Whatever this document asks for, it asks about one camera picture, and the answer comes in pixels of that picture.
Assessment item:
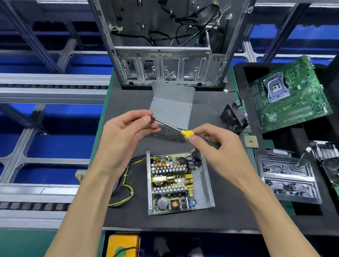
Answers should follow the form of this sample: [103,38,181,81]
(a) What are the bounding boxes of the person's left hand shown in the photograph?
[87,107,166,182]

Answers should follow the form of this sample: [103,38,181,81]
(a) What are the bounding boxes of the person's right hand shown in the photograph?
[187,118,256,192]

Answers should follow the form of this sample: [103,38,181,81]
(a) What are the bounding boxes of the power supply metal base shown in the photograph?
[141,144,216,217]

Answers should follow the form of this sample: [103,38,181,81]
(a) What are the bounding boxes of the yellow handled screwdriver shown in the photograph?
[150,111,205,148]

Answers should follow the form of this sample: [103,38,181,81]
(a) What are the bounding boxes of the person's left forearm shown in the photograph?
[10,162,142,257]

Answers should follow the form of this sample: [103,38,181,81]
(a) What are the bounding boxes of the person's right forearm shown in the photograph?
[235,160,322,257]

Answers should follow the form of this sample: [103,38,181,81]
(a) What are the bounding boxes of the grey power supply cover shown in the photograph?
[145,77,202,145]

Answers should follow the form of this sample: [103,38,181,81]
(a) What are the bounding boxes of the person's left shoe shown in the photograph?
[153,237,173,257]

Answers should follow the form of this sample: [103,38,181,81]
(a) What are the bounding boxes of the small square processor chip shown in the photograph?
[243,133,259,149]

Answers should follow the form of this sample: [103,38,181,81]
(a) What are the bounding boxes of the black cooling fan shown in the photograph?
[219,101,250,137]

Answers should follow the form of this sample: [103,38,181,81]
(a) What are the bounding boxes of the black foam work mat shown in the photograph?
[84,56,273,251]

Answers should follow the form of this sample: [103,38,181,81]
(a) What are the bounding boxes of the clear plastic screw tray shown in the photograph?
[256,148,323,211]

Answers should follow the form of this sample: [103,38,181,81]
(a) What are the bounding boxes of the silver computer tower chassis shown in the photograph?
[85,0,284,104]

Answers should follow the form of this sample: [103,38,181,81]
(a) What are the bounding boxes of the green motherboard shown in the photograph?
[247,53,336,134]

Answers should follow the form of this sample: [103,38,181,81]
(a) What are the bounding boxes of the silver heatsink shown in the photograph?
[308,138,339,163]

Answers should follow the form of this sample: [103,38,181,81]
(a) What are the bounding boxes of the yellow button box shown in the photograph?
[102,230,143,257]

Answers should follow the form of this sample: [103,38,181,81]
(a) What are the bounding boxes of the aluminium conveyor frame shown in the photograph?
[0,0,339,235]

